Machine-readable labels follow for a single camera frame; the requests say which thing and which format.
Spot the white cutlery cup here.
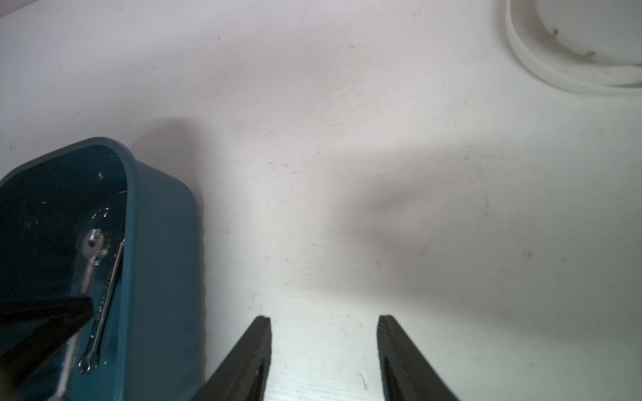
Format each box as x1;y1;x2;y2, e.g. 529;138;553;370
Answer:
504;1;641;97

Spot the thin silver wrench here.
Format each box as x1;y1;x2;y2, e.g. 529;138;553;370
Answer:
77;238;125;375

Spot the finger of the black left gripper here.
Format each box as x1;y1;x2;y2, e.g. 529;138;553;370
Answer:
1;297;94;381

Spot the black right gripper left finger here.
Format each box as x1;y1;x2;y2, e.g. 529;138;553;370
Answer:
192;316;272;401

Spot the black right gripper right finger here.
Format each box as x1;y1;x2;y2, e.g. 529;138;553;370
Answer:
376;315;459;401

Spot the teal plastic storage box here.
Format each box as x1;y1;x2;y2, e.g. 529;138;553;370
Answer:
1;138;201;400

